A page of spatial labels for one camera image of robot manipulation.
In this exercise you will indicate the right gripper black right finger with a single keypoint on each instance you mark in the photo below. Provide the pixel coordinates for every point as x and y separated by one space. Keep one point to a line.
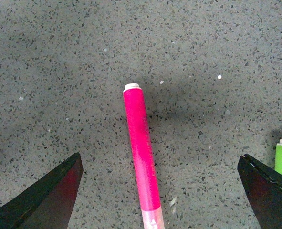
263 188

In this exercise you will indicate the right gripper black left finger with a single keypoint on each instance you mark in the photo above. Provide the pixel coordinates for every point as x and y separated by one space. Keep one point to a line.
49 202

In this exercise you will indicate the pink marker pen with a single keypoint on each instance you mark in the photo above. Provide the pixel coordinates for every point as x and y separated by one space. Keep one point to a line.
143 157

